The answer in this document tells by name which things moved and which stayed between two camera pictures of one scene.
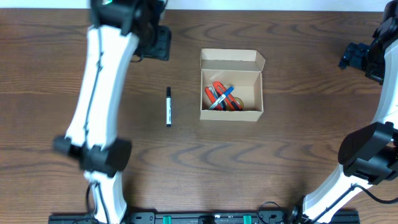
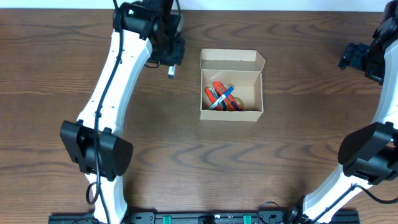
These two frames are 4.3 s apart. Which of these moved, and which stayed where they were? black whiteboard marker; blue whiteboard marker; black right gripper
Moved: black whiteboard marker
Stayed: blue whiteboard marker; black right gripper
